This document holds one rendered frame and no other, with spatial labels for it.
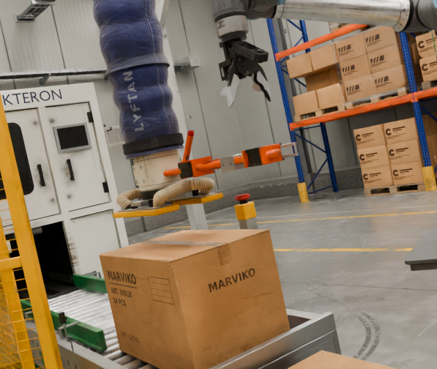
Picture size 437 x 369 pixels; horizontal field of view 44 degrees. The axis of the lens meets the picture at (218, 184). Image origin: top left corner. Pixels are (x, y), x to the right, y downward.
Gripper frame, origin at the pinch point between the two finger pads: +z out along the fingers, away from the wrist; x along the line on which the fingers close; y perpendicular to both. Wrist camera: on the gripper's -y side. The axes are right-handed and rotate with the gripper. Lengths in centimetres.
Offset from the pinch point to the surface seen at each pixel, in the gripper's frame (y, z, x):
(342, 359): 0, 81, -15
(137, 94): 51, -15, 8
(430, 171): 400, 104, -665
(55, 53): 934, -259, -302
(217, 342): 27, 70, 12
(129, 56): 50, -28, 8
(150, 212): 45, 26, 16
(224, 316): 27, 63, 7
